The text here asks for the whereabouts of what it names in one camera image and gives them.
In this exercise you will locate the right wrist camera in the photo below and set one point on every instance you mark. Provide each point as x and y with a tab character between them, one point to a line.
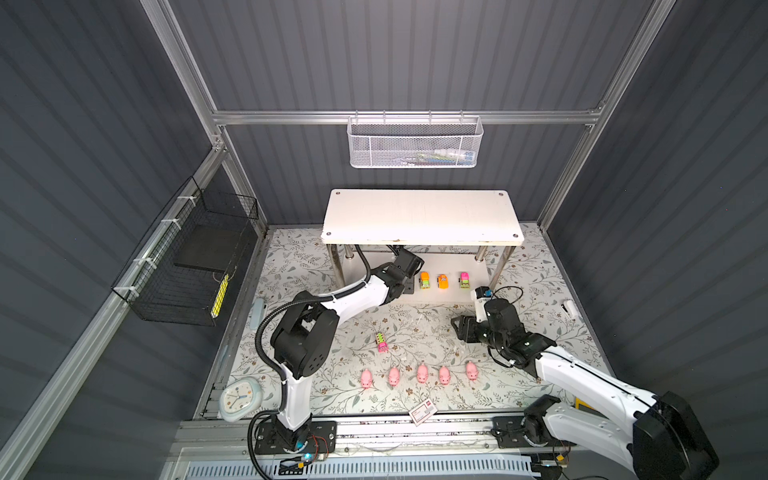
483	294

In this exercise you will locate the white wire basket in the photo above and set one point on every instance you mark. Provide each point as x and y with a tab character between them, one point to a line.
429	142

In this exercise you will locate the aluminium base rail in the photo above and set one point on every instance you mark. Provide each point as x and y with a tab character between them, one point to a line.
420	432

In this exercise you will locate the yellow green marker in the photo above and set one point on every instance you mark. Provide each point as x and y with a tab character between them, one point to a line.
219	297

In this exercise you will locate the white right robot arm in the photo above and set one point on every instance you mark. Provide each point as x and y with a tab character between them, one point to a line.
656	436

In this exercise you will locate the pink toy pig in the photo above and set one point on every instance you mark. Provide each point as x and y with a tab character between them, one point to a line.
471	371
444	376
366	379
394	377
422	373

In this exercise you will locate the orange green mixer toy truck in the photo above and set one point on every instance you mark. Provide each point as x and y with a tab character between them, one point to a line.
424	280

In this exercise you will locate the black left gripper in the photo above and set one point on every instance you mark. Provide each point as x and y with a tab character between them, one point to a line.
410	287

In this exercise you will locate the white round wall clock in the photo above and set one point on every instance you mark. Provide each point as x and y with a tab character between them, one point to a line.
240	399

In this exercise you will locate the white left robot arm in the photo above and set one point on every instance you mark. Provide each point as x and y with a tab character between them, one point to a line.
295	339

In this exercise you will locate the orange toy bulldozer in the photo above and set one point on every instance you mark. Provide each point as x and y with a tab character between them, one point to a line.
442	282

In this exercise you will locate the white two-tier shelf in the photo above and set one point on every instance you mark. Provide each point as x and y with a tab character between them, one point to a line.
484	219

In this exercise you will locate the red white card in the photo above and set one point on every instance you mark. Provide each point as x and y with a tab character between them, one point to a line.
423	411

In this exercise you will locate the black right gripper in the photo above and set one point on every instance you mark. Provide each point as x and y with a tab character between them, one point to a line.
465	330

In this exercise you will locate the black wire basket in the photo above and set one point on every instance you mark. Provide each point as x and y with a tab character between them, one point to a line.
205	234

